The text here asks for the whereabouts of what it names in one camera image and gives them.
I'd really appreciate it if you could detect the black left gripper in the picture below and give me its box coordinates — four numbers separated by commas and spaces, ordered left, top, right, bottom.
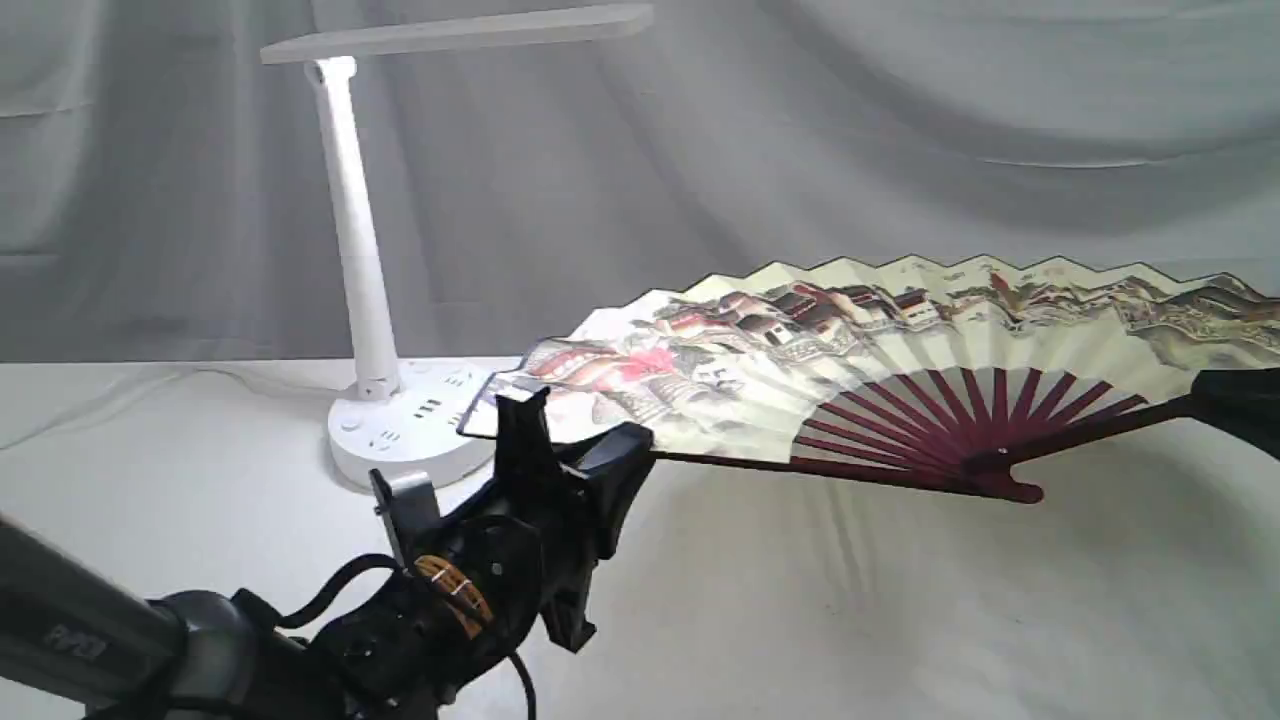
408, 389, 657, 656

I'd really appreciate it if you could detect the painted paper folding fan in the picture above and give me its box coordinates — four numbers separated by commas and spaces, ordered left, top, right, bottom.
457, 255, 1279, 503

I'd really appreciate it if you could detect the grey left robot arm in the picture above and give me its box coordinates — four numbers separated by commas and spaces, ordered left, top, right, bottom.
3, 389, 657, 719

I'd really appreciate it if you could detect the white desk lamp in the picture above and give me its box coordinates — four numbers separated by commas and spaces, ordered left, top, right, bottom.
259, 3, 655, 492

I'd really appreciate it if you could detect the grey backdrop cloth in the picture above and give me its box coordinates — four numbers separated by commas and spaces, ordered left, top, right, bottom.
1, 1, 1279, 363

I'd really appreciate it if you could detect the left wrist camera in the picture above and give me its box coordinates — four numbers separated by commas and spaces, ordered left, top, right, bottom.
369, 469, 442, 569

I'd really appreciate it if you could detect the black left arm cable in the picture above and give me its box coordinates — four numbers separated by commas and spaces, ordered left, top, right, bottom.
270, 553, 538, 720

